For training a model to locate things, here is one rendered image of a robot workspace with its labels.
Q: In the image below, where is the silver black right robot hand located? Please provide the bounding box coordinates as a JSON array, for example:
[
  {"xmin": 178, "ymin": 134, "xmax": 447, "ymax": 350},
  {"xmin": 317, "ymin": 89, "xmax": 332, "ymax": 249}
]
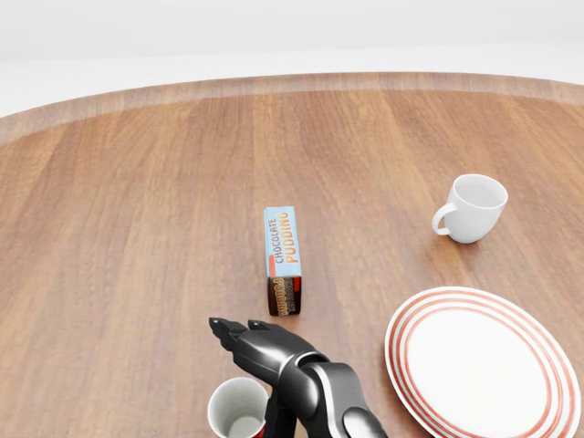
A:
[{"xmin": 208, "ymin": 316, "xmax": 369, "ymax": 438}]

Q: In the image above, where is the red mug white inside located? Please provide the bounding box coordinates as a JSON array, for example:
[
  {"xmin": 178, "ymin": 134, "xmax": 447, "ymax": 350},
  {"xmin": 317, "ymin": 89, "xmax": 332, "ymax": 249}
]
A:
[{"xmin": 207, "ymin": 376, "xmax": 271, "ymax": 438}]

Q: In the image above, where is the white plate with red rings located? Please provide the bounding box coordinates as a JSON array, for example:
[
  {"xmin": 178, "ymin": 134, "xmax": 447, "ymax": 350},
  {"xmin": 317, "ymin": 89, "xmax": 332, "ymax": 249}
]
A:
[{"xmin": 384, "ymin": 286, "xmax": 582, "ymax": 438}]

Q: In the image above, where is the chocolate pudding box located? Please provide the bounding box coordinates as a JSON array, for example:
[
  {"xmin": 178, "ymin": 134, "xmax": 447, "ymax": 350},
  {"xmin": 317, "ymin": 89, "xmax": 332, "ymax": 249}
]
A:
[{"xmin": 263, "ymin": 205, "xmax": 304, "ymax": 317}]

